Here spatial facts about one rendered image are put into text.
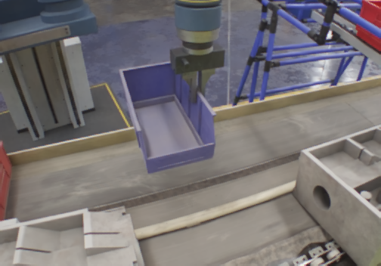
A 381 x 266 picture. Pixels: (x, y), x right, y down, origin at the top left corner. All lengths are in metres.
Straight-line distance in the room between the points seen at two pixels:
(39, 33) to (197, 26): 0.92
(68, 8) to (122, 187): 0.85
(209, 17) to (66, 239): 0.64
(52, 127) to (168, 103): 1.29
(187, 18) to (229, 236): 0.65
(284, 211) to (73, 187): 0.76
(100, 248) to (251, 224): 0.49
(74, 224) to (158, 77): 0.52
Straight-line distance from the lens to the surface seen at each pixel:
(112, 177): 1.09
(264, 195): 0.99
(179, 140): 0.82
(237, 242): 0.91
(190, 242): 0.90
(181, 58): 0.67
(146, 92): 0.95
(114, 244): 0.70
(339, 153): 1.06
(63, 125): 2.12
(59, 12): 1.42
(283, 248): 0.94
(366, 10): 1.09
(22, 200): 1.15
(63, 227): 0.80
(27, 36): 1.40
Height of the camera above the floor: 1.54
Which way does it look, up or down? 38 degrees down
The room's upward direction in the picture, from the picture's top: straight up
